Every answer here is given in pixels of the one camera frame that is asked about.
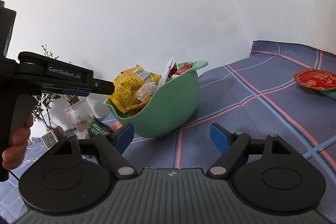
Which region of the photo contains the white pleated wrapper snack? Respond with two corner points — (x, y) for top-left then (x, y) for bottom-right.
(135, 82), (157, 103)

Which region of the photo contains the red white patterned snack packet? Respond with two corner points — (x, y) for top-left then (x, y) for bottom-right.
(170, 63), (182, 79)

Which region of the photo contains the red snack packet gold print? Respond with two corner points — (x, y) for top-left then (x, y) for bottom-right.
(177, 63), (194, 76)

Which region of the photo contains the leafy plant in vase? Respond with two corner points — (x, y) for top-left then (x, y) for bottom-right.
(31, 44), (65, 136)

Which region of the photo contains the yellow snack bag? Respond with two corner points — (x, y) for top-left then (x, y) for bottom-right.
(112, 64), (161, 112)

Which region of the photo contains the green clear snack packet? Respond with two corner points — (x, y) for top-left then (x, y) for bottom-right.
(87, 117), (111, 138)

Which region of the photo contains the leafy plant in jar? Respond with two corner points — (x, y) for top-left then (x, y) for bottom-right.
(54, 60), (80, 107)

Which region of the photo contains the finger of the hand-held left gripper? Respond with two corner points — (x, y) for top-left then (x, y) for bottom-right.
(89, 78), (116, 96)
(41, 85), (90, 98)

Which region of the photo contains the pink packet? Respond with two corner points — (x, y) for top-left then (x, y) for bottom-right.
(110, 120), (124, 133)

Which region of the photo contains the white clear printed packet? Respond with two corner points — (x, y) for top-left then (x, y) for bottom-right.
(160, 56), (176, 84)

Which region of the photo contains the person's left hand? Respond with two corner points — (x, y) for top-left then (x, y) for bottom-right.
(1, 114), (35, 171)

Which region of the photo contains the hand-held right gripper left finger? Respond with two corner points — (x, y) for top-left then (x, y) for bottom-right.
(52, 123), (138, 179)

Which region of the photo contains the plaid blue bedsheet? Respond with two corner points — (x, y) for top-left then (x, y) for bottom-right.
(0, 40), (336, 222)

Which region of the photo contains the white digital clock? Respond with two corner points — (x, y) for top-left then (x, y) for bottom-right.
(41, 133), (59, 150)

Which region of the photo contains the orange packet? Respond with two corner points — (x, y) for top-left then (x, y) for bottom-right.
(125, 101), (148, 112)

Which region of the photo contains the glass vase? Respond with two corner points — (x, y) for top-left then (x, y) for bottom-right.
(49, 124), (65, 139)

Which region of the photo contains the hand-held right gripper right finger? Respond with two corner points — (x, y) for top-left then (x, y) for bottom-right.
(207, 123), (307, 179)

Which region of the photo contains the green plastic bowl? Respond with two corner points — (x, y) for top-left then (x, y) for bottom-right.
(104, 60), (209, 139)

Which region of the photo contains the glass jar planter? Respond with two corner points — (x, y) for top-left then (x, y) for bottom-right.
(64, 99), (95, 133)

